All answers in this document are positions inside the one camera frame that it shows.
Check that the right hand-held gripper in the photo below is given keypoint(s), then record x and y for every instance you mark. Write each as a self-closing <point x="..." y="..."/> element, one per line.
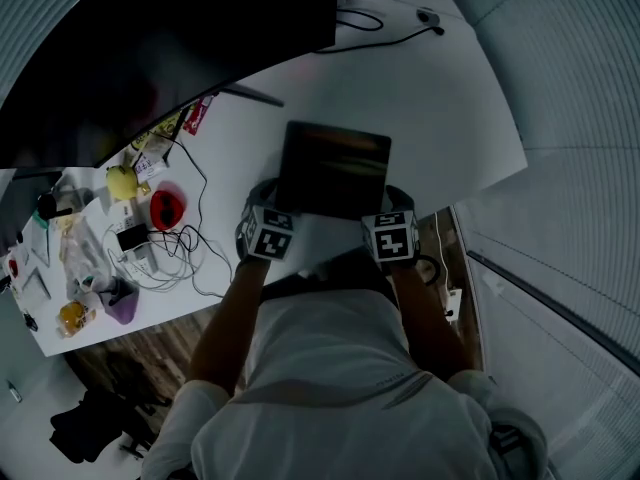
<point x="392" y="240"/>

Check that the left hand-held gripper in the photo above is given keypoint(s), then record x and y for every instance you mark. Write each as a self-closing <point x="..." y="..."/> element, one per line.
<point x="270" y="240"/>

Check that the person's left forearm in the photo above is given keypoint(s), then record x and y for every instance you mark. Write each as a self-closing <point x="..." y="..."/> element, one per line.
<point x="230" y="328"/>

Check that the person's right forearm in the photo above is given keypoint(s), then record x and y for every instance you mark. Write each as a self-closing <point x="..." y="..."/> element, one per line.
<point x="430" y="328"/>

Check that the red round object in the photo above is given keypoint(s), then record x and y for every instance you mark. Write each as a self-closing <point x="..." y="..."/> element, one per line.
<point x="167" y="207"/>

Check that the white power strip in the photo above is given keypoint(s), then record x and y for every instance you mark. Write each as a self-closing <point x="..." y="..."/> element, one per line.
<point x="132" y="248"/>

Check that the black monitor stand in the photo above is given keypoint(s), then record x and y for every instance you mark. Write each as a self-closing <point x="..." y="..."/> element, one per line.
<point x="252" y="94"/>

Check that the colourful snack packets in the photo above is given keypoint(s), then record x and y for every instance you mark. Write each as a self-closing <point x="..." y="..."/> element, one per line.
<point x="160" y="138"/>

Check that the yellow round toy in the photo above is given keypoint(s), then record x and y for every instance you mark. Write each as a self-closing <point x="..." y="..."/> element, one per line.
<point x="121" y="182"/>

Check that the purple pouch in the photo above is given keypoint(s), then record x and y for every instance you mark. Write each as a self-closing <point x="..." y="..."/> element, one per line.
<point x="120" y="303"/>

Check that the person's white shirt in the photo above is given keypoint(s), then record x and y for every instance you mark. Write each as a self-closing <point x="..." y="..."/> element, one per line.
<point x="330" y="393"/>

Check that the clear plastic bag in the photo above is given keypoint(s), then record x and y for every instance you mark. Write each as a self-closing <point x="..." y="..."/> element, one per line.
<point x="82" y="258"/>

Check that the bag of orange snacks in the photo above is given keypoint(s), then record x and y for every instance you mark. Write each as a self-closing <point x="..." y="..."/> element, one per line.
<point x="75" y="318"/>

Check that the large black curved monitor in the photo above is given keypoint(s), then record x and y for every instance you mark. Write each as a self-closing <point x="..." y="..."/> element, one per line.
<point x="150" y="58"/>

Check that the black cup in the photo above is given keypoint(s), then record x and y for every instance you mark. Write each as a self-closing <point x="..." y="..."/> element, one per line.
<point x="52" y="207"/>

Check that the white keyboard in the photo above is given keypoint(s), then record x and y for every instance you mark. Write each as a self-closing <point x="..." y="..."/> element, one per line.
<point x="37" y="285"/>

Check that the small black object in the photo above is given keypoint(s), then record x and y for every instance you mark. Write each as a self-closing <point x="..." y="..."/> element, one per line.
<point x="30" y="320"/>

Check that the black office chair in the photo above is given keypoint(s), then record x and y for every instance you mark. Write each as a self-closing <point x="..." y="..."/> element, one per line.
<point x="100" y="428"/>

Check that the marker pen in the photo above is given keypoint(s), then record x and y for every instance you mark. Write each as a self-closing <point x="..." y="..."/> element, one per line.
<point x="13" y="391"/>

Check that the white wall plug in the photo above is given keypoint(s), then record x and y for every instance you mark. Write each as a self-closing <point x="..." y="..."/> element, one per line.
<point x="454" y="305"/>

